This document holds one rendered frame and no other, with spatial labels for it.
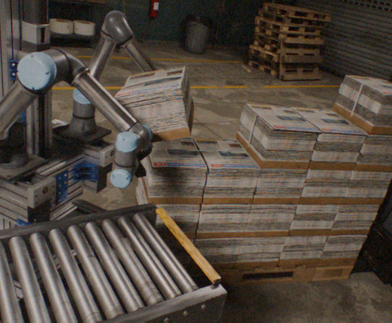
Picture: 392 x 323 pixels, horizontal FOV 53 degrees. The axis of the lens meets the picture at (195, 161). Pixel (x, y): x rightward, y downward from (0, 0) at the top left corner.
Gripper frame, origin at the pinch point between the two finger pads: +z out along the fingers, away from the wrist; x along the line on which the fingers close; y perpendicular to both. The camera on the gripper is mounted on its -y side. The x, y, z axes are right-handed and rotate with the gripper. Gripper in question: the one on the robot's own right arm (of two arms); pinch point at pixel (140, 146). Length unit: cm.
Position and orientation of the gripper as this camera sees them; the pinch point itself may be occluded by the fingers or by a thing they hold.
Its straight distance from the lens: 173.7
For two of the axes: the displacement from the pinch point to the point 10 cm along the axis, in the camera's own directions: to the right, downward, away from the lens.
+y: -2.0, -8.9, -4.2
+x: -9.8, 1.5, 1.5
